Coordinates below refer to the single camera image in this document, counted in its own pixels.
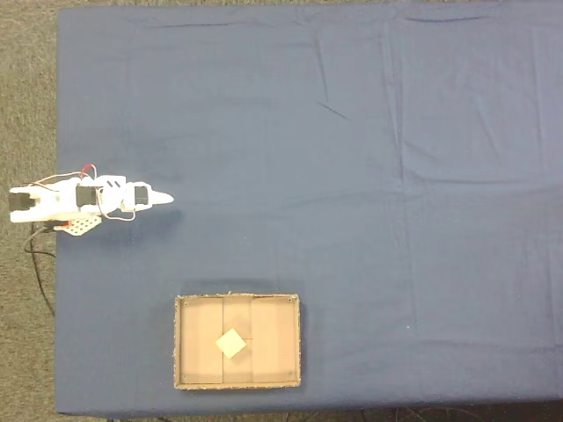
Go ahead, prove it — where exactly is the yellow foam block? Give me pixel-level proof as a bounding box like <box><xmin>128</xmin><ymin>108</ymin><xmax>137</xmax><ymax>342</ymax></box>
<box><xmin>215</xmin><ymin>327</ymin><xmax>248</xmax><ymax>361</ymax></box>

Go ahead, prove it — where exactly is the white wire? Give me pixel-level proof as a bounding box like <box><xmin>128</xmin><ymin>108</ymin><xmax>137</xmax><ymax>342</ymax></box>
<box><xmin>97</xmin><ymin>186</ymin><xmax>138</xmax><ymax>223</ymax></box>

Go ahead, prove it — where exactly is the black power cable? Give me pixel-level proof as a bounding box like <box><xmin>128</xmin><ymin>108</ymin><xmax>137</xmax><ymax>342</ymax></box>
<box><xmin>23</xmin><ymin>221</ymin><xmax>65</xmax><ymax>318</ymax></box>

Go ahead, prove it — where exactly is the blue cloth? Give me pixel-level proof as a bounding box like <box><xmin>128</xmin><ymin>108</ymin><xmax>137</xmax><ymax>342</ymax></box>
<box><xmin>54</xmin><ymin>1</ymin><xmax>563</xmax><ymax>418</ymax></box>

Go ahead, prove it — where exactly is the shallow cardboard box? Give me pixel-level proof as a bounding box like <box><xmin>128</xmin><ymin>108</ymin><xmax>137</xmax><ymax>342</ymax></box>
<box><xmin>172</xmin><ymin>291</ymin><xmax>303</xmax><ymax>391</ymax></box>

